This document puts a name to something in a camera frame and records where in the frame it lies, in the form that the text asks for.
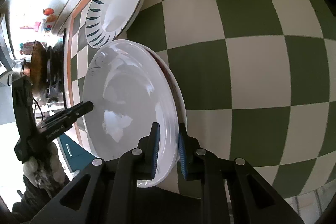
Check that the green white checkered tablecloth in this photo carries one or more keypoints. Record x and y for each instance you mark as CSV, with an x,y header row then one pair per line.
x,y
249,69

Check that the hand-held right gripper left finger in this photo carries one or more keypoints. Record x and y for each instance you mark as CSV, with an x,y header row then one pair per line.
x,y
156,145

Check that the pink wall sticker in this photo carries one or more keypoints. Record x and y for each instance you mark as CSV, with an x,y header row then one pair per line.
x,y
29,26

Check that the grey range hood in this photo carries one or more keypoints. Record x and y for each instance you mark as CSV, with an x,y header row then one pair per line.
x,y
5,43

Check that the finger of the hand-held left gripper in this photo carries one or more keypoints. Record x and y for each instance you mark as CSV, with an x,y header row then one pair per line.
x,y
84,107
56,120

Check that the black gas stove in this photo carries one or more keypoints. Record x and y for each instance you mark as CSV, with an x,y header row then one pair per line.
x,y
56,69

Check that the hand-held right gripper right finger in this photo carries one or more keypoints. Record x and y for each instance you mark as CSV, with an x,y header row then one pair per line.
x,y
182,155

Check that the person's left hand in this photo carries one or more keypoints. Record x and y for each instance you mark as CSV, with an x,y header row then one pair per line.
x,y
56,158

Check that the blue leaf pattern plate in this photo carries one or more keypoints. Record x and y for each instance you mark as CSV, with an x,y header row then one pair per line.
x,y
115,3

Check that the yellow fruit wall decoration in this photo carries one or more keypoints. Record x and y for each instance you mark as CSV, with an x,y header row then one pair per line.
x,y
51,18

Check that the flower wall sticker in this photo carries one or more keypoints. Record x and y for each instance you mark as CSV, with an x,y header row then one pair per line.
x,y
48,27

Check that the colourful wall sticker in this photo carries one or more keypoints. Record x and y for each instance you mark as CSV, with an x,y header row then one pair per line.
x,y
25,47

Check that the orange fruit wall decoration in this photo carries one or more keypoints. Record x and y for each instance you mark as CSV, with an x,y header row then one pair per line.
x,y
48,11

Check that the white plate dark red rim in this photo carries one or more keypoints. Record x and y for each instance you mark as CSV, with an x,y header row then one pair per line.
x,y
176,92

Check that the large white plate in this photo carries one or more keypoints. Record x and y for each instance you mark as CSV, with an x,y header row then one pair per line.
x,y
126,87

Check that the brown wok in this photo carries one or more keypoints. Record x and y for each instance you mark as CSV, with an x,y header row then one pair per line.
x,y
39,64

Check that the steel pot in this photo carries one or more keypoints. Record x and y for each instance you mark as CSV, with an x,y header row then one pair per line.
x,y
22,69

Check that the teal cabinet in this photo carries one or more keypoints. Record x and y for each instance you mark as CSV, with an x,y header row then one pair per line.
x,y
73,155

